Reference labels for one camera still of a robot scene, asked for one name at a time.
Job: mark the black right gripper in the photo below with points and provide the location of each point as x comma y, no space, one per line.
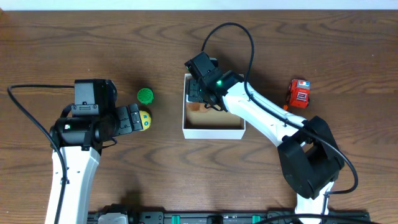
193,91

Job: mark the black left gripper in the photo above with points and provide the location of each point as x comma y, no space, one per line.
125,120

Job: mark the brown plush bear toy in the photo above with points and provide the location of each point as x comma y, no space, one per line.
197,107

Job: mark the red toy fire truck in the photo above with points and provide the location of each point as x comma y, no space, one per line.
298,93

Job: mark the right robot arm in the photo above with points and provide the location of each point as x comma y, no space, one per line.
309,157

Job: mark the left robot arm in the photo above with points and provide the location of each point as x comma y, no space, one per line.
80,140

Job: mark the yellow ball with blue letters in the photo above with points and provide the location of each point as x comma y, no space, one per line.
146,120

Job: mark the green plastic turbine wheel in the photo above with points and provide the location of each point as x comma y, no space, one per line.
145,96

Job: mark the white cardboard box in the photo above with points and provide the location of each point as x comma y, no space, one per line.
210,125

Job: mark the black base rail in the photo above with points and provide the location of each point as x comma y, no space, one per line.
119,214

